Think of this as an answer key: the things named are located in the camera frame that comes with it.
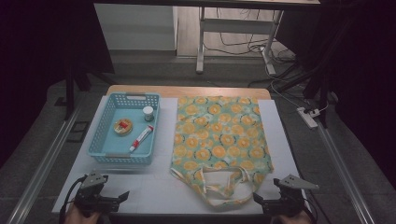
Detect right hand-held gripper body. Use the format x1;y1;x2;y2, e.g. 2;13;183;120
262;174;320;217

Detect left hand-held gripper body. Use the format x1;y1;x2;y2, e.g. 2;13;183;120
74;171;121;216

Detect red and white tube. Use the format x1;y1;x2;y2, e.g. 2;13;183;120
129;124;155;153

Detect blue plastic basket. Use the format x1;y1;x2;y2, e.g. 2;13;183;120
87;91;162;165

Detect round tin with red label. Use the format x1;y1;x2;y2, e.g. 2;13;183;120
113;118;134;136

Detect orange floral tote bag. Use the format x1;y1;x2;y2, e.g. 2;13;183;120
169;95;275;209

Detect small jar with white lid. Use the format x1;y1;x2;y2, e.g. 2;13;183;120
142;105;155;122

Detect person's right hand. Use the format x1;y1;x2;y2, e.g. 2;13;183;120
276;210;313;224

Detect person's left hand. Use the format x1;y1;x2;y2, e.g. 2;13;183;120
64;203;96;224

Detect white table mat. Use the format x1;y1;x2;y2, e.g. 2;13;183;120
51;95;312;216

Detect white power strip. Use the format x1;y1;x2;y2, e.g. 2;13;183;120
296;106;321;130

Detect black metal stand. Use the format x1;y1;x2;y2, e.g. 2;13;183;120
64;60;117;121
276;60;338;129

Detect grey cabinet panel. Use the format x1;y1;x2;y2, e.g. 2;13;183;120
93;3;178;51

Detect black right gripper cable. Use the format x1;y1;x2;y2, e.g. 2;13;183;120
303;189;325;224

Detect aluminium rail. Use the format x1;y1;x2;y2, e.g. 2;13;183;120
6;102;84;224
314;120;377;224

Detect black square floor frame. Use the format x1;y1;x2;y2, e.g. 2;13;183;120
66;120;91;144

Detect white floor cable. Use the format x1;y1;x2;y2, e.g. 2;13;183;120
264;62;330;114

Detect black floor cables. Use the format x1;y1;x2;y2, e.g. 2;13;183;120
204;7;300;89

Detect white desk frame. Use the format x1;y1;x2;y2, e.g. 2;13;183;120
195;6;285;76

